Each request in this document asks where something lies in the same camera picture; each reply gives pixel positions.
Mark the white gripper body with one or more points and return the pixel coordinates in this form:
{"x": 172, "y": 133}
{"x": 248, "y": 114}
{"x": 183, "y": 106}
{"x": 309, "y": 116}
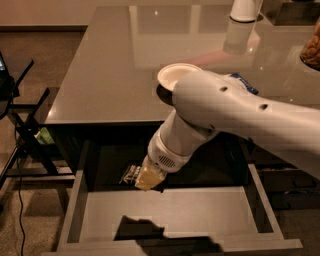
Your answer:
{"x": 162, "y": 156}

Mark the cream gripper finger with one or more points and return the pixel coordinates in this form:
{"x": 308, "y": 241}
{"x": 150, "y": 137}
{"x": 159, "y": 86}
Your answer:
{"x": 149, "y": 175}

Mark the black chocolate rxbar wrapper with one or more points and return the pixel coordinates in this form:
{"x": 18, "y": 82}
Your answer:
{"x": 130, "y": 176}

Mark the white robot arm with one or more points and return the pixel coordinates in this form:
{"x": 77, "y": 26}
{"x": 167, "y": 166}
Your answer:
{"x": 206, "y": 103}

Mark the open grey top drawer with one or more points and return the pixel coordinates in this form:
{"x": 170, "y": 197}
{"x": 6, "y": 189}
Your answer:
{"x": 216, "y": 206}

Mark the blue rxbar wrapper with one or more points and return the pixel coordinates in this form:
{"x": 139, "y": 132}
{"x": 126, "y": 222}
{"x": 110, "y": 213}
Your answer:
{"x": 245, "y": 83}

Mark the white paper bowl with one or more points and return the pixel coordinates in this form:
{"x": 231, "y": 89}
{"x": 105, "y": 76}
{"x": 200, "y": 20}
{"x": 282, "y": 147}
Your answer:
{"x": 170, "y": 74}

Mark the green packet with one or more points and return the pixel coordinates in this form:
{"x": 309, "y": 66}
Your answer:
{"x": 44, "y": 137}

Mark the black folding stand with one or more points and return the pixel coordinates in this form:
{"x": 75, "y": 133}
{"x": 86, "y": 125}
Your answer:
{"x": 12, "y": 73}

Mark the white cylindrical container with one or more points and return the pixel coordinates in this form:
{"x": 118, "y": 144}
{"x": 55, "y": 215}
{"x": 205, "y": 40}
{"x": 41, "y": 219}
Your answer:
{"x": 245, "y": 11}

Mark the jar of nuts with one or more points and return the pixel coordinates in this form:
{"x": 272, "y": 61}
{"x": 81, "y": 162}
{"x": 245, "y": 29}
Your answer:
{"x": 310, "y": 54}

